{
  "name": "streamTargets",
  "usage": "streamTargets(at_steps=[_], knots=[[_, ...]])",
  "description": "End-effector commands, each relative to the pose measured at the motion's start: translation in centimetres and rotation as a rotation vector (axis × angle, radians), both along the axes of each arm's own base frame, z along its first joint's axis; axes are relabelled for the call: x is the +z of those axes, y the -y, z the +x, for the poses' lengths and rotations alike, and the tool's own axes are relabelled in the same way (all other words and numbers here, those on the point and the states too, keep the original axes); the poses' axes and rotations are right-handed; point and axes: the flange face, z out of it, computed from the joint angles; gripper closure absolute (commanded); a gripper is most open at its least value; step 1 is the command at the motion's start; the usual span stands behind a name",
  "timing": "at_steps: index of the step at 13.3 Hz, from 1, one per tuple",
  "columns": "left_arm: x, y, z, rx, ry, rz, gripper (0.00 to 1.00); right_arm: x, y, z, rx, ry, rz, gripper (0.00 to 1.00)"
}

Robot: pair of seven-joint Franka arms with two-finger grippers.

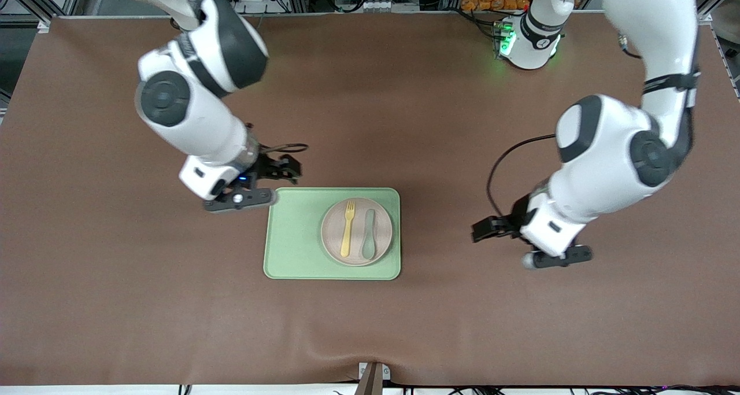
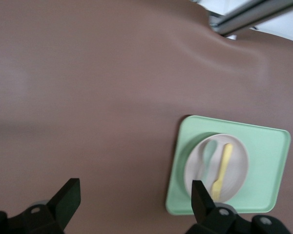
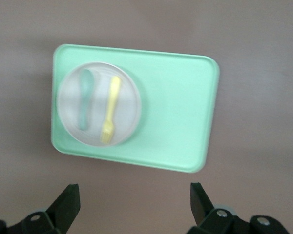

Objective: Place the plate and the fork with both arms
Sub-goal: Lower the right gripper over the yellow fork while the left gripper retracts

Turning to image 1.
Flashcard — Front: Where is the beige round plate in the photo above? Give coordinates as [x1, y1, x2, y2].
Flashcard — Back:
[320, 197, 394, 267]

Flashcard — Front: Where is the yellow plastic fork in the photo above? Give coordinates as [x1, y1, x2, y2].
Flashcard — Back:
[340, 201, 356, 258]

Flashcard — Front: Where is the sage green plastic spoon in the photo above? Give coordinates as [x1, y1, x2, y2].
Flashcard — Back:
[361, 208, 376, 261]

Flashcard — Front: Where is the light green rectangular tray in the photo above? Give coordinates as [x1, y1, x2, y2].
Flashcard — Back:
[263, 187, 401, 281]

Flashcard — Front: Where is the brown table mat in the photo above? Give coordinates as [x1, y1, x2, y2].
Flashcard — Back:
[0, 10, 740, 387]

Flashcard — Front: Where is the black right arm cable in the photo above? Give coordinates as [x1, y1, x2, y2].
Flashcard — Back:
[260, 143, 309, 155]

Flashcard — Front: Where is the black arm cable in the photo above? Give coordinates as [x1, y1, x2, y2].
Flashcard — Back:
[260, 143, 309, 155]
[487, 34, 643, 220]

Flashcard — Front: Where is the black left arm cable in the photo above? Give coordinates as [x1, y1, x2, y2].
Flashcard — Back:
[487, 34, 643, 220]

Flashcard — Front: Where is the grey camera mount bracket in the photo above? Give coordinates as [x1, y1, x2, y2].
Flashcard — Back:
[358, 361, 391, 395]

